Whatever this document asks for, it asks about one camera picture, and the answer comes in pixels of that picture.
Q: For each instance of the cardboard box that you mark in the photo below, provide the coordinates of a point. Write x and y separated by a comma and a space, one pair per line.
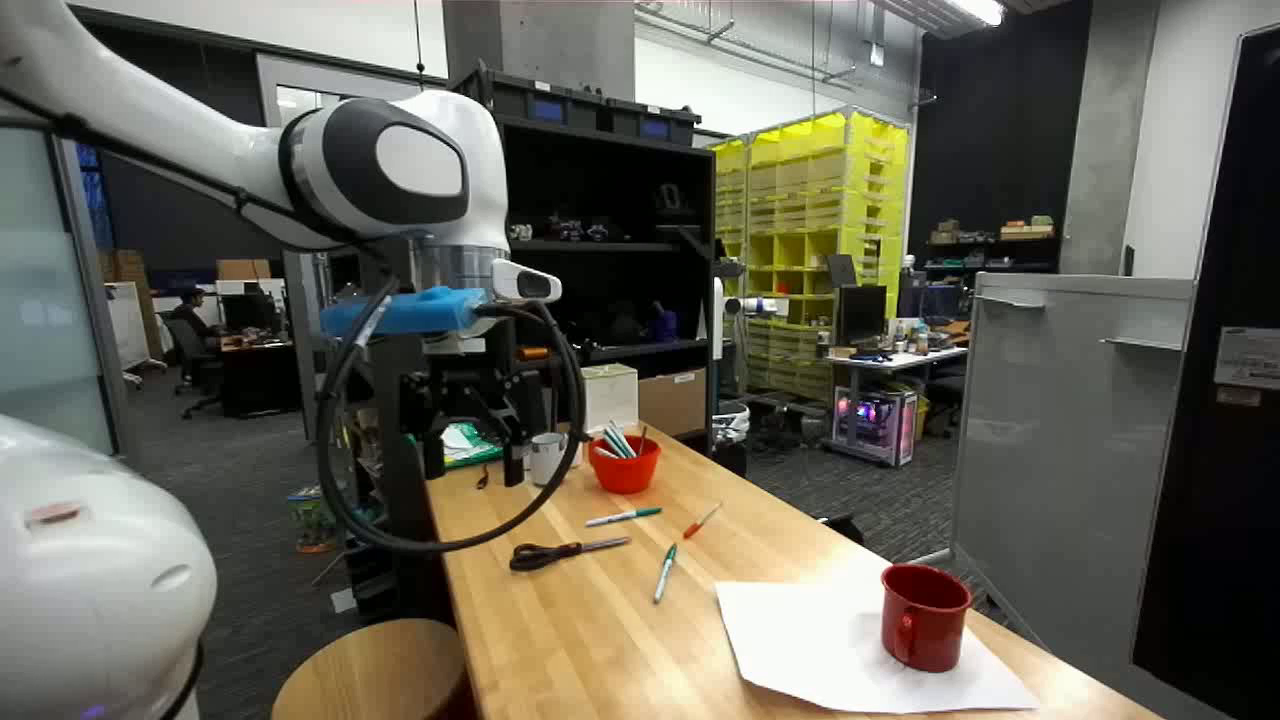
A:
675, 403

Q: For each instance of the grey trash bin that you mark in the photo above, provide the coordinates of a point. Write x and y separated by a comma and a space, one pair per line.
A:
730, 424

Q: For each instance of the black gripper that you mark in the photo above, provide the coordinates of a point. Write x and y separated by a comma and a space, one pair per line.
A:
474, 394

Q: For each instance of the red mug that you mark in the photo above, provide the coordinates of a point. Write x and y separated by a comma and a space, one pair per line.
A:
920, 621

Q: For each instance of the grey metal cabinet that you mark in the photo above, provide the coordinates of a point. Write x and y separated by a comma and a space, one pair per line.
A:
1064, 454

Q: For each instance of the background office desk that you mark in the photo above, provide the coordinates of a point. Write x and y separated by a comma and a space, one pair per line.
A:
893, 362

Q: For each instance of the black office chair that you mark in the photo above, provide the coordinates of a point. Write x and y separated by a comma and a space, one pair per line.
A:
197, 352

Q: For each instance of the black computer monitor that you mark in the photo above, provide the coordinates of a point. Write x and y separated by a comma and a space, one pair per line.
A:
862, 319

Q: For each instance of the white vertical pole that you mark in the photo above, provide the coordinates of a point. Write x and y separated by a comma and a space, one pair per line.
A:
716, 343

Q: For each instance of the light coloured pen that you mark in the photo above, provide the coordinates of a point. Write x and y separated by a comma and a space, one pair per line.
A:
626, 438

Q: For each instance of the yellow bin rack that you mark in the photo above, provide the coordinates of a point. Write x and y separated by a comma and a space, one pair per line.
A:
812, 202

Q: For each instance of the red pen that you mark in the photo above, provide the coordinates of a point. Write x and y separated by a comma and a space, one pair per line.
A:
700, 521

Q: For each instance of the orange bowl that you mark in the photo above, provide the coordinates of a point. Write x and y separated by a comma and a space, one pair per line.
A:
626, 468

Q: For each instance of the black scissors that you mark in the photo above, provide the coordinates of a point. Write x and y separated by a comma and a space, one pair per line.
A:
541, 555

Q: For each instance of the round wooden stool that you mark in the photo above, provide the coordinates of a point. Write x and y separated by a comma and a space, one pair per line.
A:
375, 675

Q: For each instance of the glass partition panel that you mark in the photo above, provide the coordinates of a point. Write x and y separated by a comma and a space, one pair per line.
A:
42, 280

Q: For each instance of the white pen green cap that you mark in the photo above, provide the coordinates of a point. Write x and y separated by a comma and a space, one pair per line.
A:
621, 516

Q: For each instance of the black shelf unit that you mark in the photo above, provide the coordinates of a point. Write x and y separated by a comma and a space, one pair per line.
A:
614, 202

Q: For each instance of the white paper sheet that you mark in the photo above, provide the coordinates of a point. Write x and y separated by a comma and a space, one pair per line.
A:
812, 644

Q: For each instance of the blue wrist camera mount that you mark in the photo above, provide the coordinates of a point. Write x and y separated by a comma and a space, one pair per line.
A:
402, 315

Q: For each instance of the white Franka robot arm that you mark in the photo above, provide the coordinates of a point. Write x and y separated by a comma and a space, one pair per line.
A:
134, 120

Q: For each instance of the black door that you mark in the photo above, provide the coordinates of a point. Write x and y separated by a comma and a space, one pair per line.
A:
1221, 403

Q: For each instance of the grey metal cup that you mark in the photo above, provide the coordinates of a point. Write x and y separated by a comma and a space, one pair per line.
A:
544, 463

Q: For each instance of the ceiling light strip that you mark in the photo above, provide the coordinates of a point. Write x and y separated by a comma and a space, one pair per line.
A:
979, 11

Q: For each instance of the white door sign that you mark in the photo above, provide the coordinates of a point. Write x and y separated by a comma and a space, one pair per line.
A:
1249, 362

